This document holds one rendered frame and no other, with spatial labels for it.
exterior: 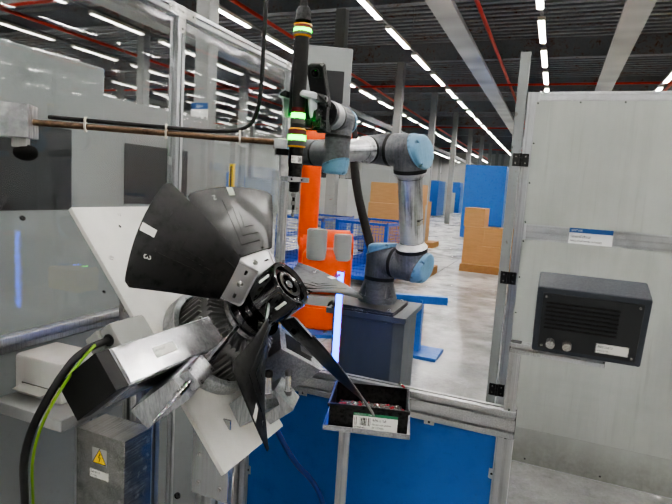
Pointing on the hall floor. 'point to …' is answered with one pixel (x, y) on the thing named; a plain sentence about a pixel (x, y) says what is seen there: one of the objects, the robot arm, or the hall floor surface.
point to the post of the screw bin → (342, 468)
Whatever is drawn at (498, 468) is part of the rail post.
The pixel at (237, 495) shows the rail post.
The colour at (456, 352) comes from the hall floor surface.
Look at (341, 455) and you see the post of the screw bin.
